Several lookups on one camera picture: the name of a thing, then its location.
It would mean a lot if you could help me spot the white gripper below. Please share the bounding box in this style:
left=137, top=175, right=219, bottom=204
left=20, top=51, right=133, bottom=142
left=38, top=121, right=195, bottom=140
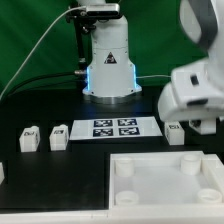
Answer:
left=158, top=61, right=224, bottom=121

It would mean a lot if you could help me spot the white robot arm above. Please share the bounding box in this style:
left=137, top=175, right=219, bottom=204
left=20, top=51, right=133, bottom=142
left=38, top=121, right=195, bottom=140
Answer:
left=83, top=0, right=224, bottom=121

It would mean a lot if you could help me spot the black camera on stand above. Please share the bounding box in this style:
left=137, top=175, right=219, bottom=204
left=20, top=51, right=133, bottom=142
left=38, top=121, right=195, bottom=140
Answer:
left=66, top=3, right=121, bottom=22

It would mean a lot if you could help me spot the black cable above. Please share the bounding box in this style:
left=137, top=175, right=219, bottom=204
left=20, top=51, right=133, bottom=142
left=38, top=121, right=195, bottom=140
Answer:
left=5, top=71, right=88, bottom=98

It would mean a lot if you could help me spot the white marker sheet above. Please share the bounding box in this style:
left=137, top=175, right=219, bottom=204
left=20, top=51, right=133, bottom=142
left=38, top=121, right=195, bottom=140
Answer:
left=70, top=117, right=162, bottom=140

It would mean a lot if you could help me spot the white square tabletop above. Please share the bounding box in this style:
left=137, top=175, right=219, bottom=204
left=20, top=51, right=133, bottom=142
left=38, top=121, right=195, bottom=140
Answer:
left=109, top=151, right=224, bottom=208

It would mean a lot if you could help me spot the white cable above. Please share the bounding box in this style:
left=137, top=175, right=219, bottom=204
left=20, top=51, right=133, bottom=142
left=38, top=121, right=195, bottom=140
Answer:
left=0, top=5, right=88, bottom=101

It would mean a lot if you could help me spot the white L-shaped obstacle wall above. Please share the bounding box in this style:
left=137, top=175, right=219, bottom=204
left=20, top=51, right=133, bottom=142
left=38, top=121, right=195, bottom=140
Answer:
left=201, top=154, right=224, bottom=200

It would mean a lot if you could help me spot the white block at left edge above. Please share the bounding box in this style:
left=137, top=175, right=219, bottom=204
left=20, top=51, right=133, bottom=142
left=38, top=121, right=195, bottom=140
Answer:
left=0, top=162, right=5, bottom=185

